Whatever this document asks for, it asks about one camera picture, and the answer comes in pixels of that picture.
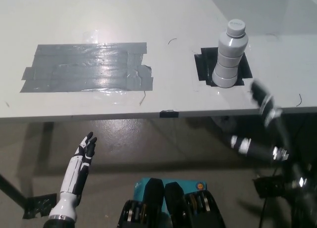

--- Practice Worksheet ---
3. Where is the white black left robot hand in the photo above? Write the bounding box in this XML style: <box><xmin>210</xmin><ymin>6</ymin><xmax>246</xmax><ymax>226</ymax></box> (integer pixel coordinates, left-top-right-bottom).
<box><xmin>49</xmin><ymin>131</ymin><xmax>98</xmax><ymax>221</ymax></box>

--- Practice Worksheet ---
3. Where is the black tape square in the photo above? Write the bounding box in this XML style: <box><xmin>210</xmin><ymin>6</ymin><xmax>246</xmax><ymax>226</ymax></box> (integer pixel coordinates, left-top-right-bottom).
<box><xmin>193</xmin><ymin>47</ymin><xmax>254</xmax><ymax>88</ymax></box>

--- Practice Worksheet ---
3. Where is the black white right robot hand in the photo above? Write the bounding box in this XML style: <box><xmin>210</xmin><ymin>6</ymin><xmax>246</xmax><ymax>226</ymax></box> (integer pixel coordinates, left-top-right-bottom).
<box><xmin>229</xmin><ymin>79</ymin><xmax>291</xmax><ymax>164</ymax></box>

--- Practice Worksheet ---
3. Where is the small black tape strip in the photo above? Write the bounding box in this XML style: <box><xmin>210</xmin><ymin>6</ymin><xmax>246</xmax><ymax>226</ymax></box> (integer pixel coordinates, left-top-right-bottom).
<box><xmin>159</xmin><ymin>109</ymin><xmax>180</xmax><ymax>119</ymax></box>

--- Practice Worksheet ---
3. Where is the black teal robot body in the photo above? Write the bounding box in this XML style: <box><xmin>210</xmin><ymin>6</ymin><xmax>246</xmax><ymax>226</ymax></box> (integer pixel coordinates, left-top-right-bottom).
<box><xmin>117</xmin><ymin>177</ymin><xmax>226</xmax><ymax>228</ymax></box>

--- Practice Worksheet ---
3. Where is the black metal table leg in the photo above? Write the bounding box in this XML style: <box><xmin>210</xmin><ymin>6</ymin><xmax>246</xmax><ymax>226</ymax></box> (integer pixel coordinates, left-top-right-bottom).
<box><xmin>0</xmin><ymin>173</ymin><xmax>26</xmax><ymax>207</ymax></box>

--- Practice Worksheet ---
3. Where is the grey duct tape patch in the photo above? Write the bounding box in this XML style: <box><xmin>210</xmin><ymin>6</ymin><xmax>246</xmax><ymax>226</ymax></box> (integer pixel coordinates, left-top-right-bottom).
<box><xmin>19</xmin><ymin>42</ymin><xmax>155</xmax><ymax>93</ymax></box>

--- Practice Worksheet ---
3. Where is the white ribbed plastic bottle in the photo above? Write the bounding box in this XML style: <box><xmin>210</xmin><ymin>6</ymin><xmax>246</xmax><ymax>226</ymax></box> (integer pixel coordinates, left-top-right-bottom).
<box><xmin>211</xmin><ymin>19</ymin><xmax>249</xmax><ymax>89</ymax></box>

